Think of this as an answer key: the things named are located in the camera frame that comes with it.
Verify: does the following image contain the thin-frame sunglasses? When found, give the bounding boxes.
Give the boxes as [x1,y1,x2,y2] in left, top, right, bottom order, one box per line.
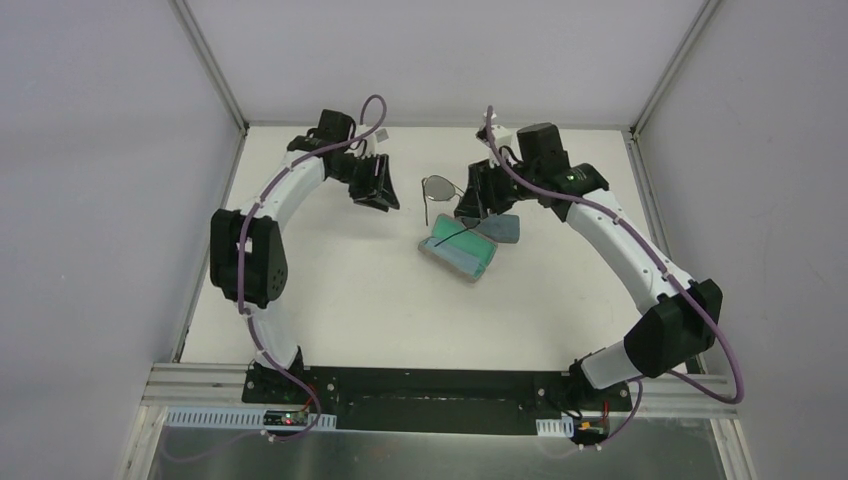
[418,175,486,256]

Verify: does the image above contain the aluminium front rail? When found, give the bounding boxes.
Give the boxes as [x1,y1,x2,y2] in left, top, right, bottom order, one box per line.
[141,363,738,419]

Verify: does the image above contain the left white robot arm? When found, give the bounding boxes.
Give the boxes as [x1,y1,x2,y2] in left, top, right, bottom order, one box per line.
[209,109,400,412]

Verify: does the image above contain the purple cable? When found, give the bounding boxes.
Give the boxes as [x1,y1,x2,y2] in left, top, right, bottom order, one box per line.
[483,105,746,460]
[161,93,388,463]

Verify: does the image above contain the right white cable duct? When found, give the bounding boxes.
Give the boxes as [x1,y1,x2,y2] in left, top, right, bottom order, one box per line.
[535,416,575,438]

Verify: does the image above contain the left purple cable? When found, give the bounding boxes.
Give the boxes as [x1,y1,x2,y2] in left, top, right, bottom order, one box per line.
[161,93,388,463]

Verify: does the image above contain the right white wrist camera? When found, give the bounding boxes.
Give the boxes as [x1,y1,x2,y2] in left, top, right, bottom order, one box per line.
[475,123,514,168]

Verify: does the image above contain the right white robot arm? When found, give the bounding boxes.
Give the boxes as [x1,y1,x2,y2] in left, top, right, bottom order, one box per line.
[455,122,723,410]

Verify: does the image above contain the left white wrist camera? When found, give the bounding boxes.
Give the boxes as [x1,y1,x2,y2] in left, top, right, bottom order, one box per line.
[373,128,389,144]

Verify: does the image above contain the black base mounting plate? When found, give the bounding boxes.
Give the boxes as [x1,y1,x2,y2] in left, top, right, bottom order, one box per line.
[242,364,633,436]

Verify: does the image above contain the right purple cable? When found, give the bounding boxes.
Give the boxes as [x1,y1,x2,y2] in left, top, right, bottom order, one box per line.
[483,105,746,460]

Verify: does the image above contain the blue-green glasses case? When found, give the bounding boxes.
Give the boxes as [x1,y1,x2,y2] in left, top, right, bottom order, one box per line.
[476,214,521,244]

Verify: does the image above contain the left white cable duct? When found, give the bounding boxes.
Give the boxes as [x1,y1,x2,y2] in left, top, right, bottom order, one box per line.
[164,407,337,432]

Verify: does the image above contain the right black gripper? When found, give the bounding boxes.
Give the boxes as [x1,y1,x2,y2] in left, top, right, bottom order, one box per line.
[456,155,541,220]

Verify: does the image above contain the white cable duct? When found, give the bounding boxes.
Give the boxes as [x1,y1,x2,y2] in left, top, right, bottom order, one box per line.
[535,416,575,438]
[164,407,337,432]

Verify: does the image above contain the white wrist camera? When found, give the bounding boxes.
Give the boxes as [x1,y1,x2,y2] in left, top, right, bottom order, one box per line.
[475,123,514,168]
[373,128,389,144]

